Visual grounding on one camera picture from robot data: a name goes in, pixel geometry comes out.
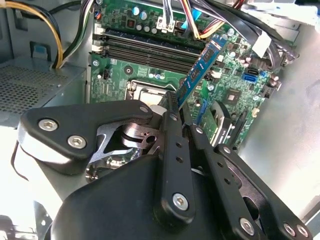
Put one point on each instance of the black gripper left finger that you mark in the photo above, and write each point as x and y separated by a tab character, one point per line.
62	130

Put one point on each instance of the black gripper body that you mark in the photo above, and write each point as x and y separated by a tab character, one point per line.
120	200

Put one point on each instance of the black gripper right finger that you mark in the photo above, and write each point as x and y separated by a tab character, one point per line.
217	170

